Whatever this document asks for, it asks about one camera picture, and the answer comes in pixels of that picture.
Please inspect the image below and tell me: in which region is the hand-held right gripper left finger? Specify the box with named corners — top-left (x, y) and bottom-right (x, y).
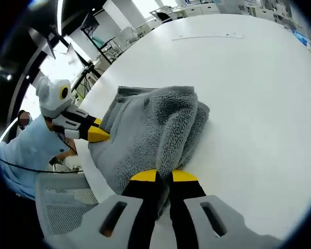
top-left (43, 168), bottom-right (169, 249)

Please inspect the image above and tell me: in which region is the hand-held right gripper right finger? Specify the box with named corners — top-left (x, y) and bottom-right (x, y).
top-left (169, 169), bottom-right (282, 249)

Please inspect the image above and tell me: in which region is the grey towel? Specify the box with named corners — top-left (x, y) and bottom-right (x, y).
top-left (89, 85), bottom-right (210, 216)

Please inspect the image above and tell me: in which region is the person's left hand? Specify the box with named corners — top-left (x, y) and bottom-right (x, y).
top-left (44, 116), bottom-right (65, 135)

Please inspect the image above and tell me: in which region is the grey mesh office chair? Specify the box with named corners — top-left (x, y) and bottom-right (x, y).
top-left (35, 172), bottom-right (102, 241)

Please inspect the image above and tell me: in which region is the black-backed office chair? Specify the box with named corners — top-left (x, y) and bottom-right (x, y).
top-left (157, 11), bottom-right (177, 24)

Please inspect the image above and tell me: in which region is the white built-in power strip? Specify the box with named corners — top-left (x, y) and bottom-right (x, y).
top-left (172, 35), bottom-right (246, 42)

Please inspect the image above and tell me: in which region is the black cable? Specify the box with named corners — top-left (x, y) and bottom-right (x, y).
top-left (0, 158), bottom-right (83, 174)

